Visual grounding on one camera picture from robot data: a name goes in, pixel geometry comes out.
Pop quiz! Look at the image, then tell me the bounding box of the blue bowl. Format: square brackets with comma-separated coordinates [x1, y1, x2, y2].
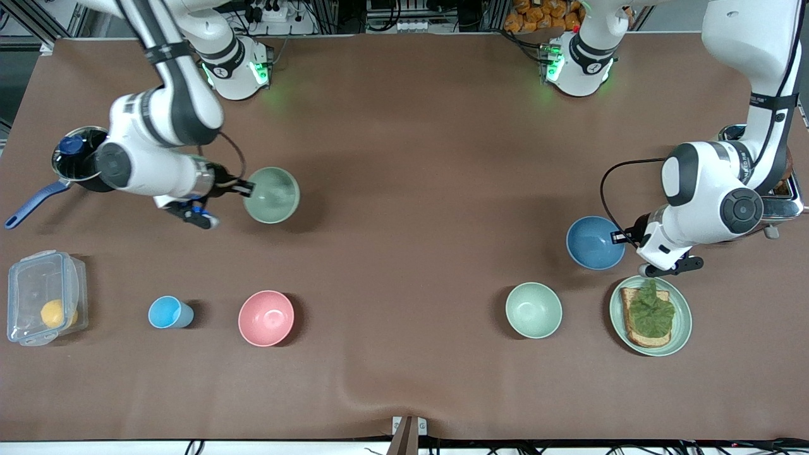
[566, 215, 626, 271]

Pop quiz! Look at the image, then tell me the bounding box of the light green bowl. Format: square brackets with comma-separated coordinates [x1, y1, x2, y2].
[505, 282, 563, 340]
[243, 166, 301, 224]

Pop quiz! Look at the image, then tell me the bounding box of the pink bowl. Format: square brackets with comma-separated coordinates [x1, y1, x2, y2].
[238, 290, 296, 348]

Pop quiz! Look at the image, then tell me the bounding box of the green lettuce leaf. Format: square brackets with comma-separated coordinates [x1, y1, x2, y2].
[629, 279, 676, 339]

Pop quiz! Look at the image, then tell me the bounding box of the light green ribbed plate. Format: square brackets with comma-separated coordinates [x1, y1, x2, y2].
[609, 275, 693, 358]

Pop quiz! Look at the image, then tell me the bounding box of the wholegrain bread slice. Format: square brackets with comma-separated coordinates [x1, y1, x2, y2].
[620, 288, 672, 349]

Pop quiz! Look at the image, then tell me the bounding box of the cream and chrome toaster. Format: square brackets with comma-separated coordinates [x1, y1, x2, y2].
[717, 123, 806, 240]

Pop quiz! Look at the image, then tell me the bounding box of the light blue cup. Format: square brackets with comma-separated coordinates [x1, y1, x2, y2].
[148, 295, 195, 330]

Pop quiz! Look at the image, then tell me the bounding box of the glass lid with blue knob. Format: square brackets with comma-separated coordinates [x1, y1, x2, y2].
[52, 126, 109, 183]

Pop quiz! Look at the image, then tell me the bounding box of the dark brown bread slice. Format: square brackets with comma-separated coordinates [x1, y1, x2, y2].
[774, 149, 794, 193]

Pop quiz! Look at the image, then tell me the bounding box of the white power strip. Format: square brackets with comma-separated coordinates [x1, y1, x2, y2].
[248, 0, 290, 23]

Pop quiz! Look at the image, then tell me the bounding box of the yellow ball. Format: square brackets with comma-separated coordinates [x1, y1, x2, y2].
[40, 299, 78, 329]

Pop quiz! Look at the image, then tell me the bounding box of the clear plastic lidded container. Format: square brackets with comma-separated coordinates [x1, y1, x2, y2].
[6, 250, 89, 347]

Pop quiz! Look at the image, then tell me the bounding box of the orange snack bag pile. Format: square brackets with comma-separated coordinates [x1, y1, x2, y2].
[504, 0, 582, 33]

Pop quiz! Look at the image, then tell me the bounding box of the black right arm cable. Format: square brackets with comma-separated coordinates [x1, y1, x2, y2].
[117, 0, 247, 184]

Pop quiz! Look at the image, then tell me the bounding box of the black pot with blue handle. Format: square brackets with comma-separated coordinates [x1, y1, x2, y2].
[4, 126, 118, 229]

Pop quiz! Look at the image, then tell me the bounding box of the metal table edge bracket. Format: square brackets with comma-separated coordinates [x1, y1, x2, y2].
[387, 415, 428, 455]

